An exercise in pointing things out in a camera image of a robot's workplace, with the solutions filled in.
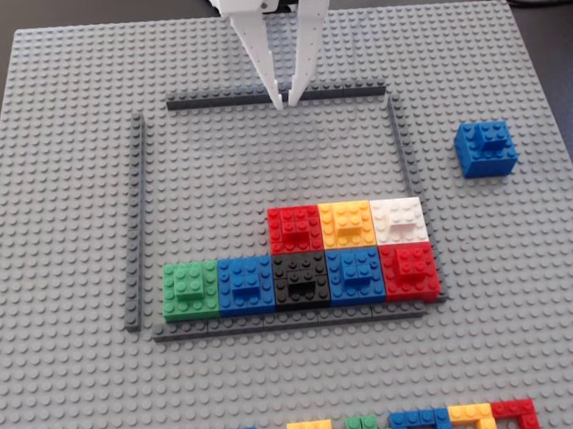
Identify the green brick cube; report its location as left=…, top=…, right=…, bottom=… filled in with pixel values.
left=158, top=259, right=224, bottom=324

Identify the grey studded baseplate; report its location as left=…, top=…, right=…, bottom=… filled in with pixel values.
left=0, top=0, right=573, bottom=429

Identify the white brick cube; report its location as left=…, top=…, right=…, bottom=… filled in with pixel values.
left=369, top=195, right=431, bottom=248

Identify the red brick cube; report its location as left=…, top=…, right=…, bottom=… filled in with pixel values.
left=378, top=239, right=443, bottom=304
left=266, top=203, right=326, bottom=256

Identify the red flat brick letter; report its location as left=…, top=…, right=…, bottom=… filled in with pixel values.
left=490, top=396, right=542, bottom=429

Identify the yellow brick cube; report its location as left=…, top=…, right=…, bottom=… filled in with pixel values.
left=318, top=199, right=379, bottom=252

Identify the blue brick cube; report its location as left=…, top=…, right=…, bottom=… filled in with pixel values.
left=324, top=244, right=389, bottom=309
left=214, top=254, right=279, bottom=319
left=452, top=117, right=521, bottom=180

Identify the dark grey brick wall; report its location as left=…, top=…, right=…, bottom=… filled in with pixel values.
left=106, top=111, right=165, bottom=333
left=150, top=298, right=428, bottom=345
left=164, top=73, right=389, bottom=116

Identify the black brick cube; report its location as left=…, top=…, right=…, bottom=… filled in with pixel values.
left=270, top=249, right=334, bottom=314

